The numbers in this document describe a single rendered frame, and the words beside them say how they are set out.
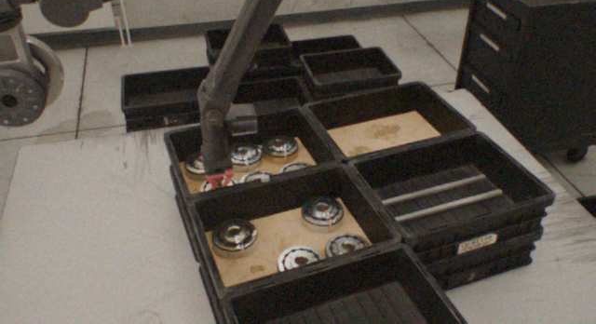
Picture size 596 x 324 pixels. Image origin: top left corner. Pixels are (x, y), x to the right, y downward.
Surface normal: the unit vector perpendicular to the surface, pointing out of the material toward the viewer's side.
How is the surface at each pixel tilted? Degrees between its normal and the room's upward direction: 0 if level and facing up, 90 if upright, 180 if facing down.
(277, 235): 0
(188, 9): 90
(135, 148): 0
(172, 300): 0
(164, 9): 90
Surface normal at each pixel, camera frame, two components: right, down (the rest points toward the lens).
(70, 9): 0.22, 0.77
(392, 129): 0.00, -0.81
